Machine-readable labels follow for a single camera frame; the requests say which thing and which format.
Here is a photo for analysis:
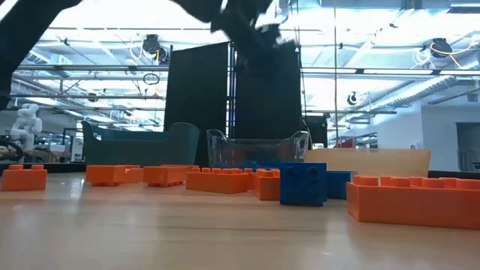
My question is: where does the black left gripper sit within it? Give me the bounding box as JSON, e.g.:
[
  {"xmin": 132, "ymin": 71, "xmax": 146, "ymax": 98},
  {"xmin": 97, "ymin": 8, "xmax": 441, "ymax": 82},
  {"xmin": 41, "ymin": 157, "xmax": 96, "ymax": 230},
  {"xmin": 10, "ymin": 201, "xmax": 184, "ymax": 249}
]
[{"xmin": 170, "ymin": 0, "xmax": 286, "ymax": 74}]

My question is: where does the blue 2x2 toy brick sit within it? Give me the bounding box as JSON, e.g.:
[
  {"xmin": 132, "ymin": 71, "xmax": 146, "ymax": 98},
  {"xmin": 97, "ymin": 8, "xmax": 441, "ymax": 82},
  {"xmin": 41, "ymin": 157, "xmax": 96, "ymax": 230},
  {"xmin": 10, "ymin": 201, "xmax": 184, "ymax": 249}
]
[{"xmin": 279, "ymin": 161, "xmax": 328, "ymax": 208}]

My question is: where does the orange 2x2 toy brick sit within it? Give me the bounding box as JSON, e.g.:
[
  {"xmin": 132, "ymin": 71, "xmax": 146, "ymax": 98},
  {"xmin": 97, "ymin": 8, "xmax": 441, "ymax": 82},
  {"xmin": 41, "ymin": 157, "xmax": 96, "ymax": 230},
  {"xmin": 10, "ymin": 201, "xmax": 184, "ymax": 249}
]
[
  {"xmin": 0, "ymin": 163, "xmax": 49, "ymax": 193},
  {"xmin": 85, "ymin": 164, "xmax": 128, "ymax": 188},
  {"xmin": 125, "ymin": 165, "xmax": 145, "ymax": 185}
]

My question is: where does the black folding partition screen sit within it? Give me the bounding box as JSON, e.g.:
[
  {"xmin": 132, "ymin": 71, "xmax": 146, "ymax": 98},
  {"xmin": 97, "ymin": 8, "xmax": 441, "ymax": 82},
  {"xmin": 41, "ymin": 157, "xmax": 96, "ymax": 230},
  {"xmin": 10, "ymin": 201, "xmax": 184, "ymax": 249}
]
[{"xmin": 163, "ymin": 34, "xmax": 303, "ymax": 168}]

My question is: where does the black box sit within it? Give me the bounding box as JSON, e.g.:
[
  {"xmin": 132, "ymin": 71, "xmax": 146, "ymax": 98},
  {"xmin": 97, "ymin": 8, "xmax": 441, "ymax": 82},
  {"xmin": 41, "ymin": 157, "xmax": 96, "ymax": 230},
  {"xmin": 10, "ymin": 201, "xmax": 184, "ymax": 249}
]
[{"xmin": 301, "ymin": 115, "xmax": 329, "ymax": 150}]

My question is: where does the clear plastic bin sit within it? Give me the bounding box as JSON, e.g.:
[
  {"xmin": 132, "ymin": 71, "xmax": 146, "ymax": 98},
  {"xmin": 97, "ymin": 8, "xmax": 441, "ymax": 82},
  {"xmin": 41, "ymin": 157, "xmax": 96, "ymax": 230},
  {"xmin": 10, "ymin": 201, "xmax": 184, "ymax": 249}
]
[{"xmin": 205, "ymin": 128, "xmax": 311, "ymax": 170}]

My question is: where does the teal plastic bin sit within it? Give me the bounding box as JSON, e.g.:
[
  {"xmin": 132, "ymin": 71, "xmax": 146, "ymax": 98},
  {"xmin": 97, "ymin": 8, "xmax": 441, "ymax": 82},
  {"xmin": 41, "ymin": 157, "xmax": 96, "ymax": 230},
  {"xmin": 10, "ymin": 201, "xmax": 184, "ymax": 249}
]
[{"xmin": 81, "ymin": 120, "xmax": 201, "ymax": 168}]

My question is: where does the orange plastic tray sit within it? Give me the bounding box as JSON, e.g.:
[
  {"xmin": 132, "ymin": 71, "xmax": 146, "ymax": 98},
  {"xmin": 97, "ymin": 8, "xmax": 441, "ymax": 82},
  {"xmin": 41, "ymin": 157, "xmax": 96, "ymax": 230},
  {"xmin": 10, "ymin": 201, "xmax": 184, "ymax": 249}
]
[{"xmin": 304, "ymin": 148, "xmax": 432, "ymax": 178}]

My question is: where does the black hanging cable coil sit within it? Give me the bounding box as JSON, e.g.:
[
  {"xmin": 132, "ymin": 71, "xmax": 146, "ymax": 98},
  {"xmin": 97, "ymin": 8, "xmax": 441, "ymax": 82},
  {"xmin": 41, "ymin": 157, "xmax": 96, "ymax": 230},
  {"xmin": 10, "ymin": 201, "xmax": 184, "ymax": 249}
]
[{"xmin": 142, "ymin": 72, "xmax": 161, "ymax": 86}]

